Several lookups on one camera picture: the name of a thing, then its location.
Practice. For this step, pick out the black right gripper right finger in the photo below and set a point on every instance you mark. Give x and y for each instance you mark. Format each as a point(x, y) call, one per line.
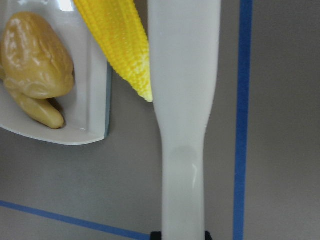
point(208, 235)

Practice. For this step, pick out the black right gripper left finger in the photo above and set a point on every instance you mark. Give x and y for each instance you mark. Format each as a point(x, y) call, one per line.
point(156, 235)

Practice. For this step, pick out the beige plastic dustpan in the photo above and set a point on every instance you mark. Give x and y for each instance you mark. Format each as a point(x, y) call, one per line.
point(86, 109)

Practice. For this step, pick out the beige hand brush black bristles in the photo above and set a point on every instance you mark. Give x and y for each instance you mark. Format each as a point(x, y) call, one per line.
point(184, 38)

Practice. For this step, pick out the toy ginger root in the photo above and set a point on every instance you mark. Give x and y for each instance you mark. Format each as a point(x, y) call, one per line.
point(40, 112)

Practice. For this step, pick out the yellow toy corn cob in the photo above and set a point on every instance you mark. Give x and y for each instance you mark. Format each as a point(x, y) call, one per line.
point(117, 28)

